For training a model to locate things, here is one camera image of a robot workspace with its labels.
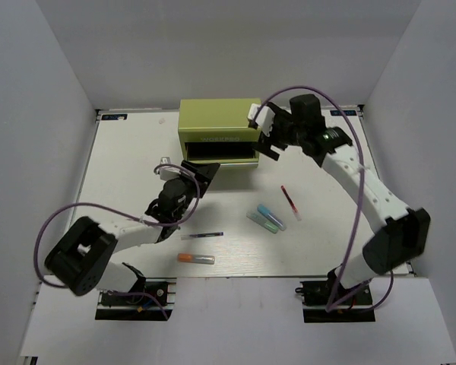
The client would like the blue cap marker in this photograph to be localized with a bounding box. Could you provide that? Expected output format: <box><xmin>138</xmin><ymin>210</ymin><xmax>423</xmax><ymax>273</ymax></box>
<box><xmin>257</xmin><ymin>204</ymin><xmax>287</xmax><ymax>231</ymax></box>

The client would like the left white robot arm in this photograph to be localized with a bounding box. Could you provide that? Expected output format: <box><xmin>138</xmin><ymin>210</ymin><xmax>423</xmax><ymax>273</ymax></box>
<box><xmin>44</xmin><ymin>158</ymin><xmax>220</xmax><ymax>303</ymax></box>

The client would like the left corner blue label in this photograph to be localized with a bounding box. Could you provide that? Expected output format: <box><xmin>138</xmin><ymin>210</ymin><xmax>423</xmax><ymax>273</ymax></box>
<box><xmin>101</xmin><ymin>113</ymin><xmax>128</xmax><ymax>121</ymax></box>

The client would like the orange cap marker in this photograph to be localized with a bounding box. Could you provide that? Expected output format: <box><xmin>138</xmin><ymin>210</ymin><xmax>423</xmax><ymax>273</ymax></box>
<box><xmin>177</xmin><ymin>253</ymin><xmax>215</xmax><ymax>265</ymax></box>

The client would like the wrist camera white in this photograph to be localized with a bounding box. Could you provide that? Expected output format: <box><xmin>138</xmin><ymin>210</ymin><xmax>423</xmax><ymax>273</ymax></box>
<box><xmin>154</xmin><ymin>157</ymin><xmax>179</xmax><ymax>181</ymax></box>
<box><xmin>247</xmin><ymin>103</ymin><xmax>274</xmax><ymax>136</ymax></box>

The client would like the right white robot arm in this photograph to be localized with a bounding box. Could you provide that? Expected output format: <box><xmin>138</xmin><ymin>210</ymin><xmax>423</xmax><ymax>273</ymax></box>
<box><xmin>248</xmin><ymin>94</ymin><xmax>431</xmax><ymax>306</ymax></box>

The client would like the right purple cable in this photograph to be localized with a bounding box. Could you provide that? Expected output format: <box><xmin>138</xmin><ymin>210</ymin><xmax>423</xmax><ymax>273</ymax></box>
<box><xmin>252</xmin><ymin>85</ymin><xmax>394</xmax><ymax>313</ymax></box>

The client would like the toolbox drawer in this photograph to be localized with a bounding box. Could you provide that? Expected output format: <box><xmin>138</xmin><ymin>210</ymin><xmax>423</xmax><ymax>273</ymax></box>
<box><xmin>185</xmin><ymin>141</ymin><xmax>259</xmax><ymax>167</ymax></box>

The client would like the green metal drawer toolbox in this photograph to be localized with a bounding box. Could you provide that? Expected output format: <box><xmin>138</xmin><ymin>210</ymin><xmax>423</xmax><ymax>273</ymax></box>
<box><xmin>178</xmin><ymin>98</ymin><xmax>261</xmax><ymax>169</ymax></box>

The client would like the purple tip pen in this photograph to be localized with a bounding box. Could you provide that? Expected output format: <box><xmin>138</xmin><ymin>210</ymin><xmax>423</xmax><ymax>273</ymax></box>
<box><xmin>180</xmin><ymin>232</ymin><xmax>224</xmax><ymax>240</ymax></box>

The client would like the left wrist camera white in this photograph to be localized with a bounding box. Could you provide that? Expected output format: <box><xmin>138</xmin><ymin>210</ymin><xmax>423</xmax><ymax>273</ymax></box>
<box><xmin>154</xmin><ymin>157</ymin><xmax>179</xmax><ymax>181</ymax></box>

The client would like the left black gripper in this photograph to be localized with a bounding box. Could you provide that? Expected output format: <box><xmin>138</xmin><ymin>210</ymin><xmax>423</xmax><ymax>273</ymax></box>
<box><xmin>174</xmin><ymin>160</ymin><xmax>220</xmax><ymax>221</ymax></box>

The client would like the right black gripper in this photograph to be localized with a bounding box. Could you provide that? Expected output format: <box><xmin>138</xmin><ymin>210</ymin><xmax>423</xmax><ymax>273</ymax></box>
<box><xmin>253</xmin><ymin>102</ymin><xmax>306</xmax><ymax>160</ymax></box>

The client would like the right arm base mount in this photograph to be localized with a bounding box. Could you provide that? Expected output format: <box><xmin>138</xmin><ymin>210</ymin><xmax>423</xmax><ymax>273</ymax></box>
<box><xmin>295</xmin><ymin>281</ymin><xmax>375</xmax><ymax>324</ymax></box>

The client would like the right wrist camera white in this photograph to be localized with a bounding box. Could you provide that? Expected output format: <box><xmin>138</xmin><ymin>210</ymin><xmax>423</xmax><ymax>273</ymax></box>
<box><xmin>247</xmin><ymin>103</ymin><xmax>274</xmax><ymax>136</ymax></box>

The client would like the green highlighter marker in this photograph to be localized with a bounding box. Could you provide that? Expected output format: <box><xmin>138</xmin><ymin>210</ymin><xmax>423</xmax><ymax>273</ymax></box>
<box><xmin>246</xmin><ymin>211</ymin><xmax>279</xmax><ymax>234</ymax></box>

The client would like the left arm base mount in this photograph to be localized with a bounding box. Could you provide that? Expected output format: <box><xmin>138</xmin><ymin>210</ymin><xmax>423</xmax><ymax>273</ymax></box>
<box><xmin>95</xmin><ymin>278</ymin><xmax>176</xmax><ymax>322</ymax></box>

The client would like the red pen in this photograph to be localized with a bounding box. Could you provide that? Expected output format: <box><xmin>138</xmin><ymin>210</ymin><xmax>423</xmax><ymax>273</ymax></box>
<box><xmin>280</xmin><ymin>186</ymin><xmax>302</xmax><ymax>221</ymax></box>

